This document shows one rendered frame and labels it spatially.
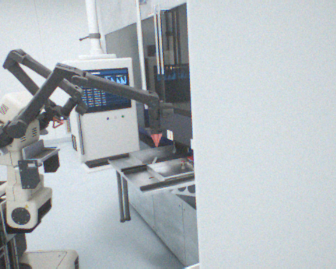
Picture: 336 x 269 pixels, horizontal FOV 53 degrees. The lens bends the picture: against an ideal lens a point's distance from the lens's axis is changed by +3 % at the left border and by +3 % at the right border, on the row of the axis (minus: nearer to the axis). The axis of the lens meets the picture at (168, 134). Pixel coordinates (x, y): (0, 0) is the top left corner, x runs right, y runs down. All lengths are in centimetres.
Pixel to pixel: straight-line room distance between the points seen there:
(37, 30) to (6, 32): 51
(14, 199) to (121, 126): 98
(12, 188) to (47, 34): 530
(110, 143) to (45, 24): 476
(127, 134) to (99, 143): 23
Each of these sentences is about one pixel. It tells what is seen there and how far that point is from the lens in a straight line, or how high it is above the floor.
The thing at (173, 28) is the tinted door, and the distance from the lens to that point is 204.
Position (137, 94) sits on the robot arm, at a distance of 161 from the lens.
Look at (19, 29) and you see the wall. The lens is 703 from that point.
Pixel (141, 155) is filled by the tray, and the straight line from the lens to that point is 228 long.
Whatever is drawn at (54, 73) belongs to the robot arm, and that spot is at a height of 148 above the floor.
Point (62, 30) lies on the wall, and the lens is 709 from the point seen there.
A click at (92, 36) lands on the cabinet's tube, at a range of 256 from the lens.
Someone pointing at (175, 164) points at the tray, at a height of 88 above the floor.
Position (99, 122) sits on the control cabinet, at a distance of 252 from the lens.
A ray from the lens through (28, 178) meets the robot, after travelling 191.
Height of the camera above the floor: 150
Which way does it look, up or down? 13 degrees down
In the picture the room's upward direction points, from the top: 4 degrees counter-clockwise
